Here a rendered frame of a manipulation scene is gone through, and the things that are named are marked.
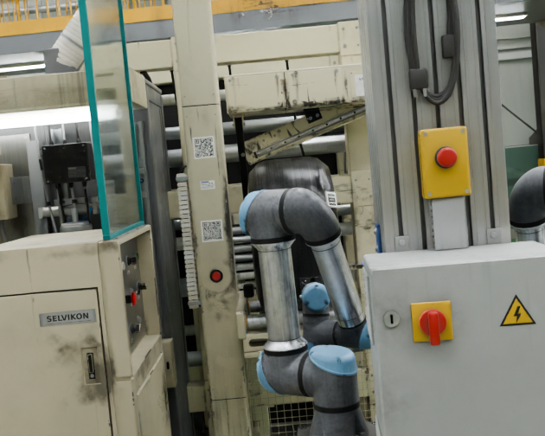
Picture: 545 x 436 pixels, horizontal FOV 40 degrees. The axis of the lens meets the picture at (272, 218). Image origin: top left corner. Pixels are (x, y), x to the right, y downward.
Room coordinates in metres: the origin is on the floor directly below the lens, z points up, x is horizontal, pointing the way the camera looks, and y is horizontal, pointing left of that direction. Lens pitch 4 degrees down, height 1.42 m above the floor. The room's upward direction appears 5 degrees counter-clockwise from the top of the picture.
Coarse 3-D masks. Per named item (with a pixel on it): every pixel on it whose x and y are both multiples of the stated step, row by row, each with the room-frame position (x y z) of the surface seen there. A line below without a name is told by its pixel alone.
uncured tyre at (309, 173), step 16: (272, 160) 2.67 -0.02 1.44; (288, 160) 2.64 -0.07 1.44; (304, 160) 2.63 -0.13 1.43; (320, 160) 2.69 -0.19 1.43; (256, 176) 2.57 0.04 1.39; (272, 176) 2.54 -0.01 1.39; (288, 176) 2.53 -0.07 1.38; (304, 176) 2.53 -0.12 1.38; (320, 176) 2.53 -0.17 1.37; (320, 192) 2.49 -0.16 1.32; (336, 208) 2.49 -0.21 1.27; (304, 240) 2.43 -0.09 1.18; (256, 256) 2.47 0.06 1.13; (304, 256) 2.44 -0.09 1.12; (256, 272) 2.49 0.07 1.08; (304, 272) 2.45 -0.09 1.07; (256, 288) 2.59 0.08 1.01
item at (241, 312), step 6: (240, 294) 2.86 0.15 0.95; (240, 300) 2.73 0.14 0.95; (246, 300) 2.77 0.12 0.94; (240, 306) 2.61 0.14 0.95; (246, 306) 2.72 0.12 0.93; (240, 312) 2.52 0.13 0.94; (246, 312) 2.68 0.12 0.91; (240, 318) 2.51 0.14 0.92; (240, 324) 2.51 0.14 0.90; (246, 324) 2.54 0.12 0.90; (240, 330) 2.51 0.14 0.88; (246, 330) 2.56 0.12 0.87; (240, 336) 2.51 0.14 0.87; (246, 336) 2.53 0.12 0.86
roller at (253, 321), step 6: (300, 312) 2.56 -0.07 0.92; (330, 312) 2.55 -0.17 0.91; (246, 318) 2.56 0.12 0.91; (252, 318) 2.55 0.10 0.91; (258, 318) 2.55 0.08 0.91; (264, 318) 2.55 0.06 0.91; (300, 318) 2.55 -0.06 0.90; (330, 318) 2.55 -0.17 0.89; (336, 318) 2.55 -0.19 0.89; (252, 324) 2.55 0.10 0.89; (258, 324) 2.55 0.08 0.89; (264, 324) 2.55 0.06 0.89
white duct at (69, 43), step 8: (72, 24) 2.91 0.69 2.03; (64, 32) 2.92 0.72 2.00; (72, 32) 2.91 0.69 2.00; (80, 32) 2.91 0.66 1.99; (64, 40) 2.91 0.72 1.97; (72, 40) 2.90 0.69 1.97; (80, 40) 2.91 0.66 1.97; (64, 48) 2.90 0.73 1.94; (72, 48) 2.91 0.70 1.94; (80, 48) 2.92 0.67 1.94; (64, 56) 2.91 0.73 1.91; (72, 56) 2.92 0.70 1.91; (80, 56) 2.94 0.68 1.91; (64, 64) 2.91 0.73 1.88; (72, 64) 2.93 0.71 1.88
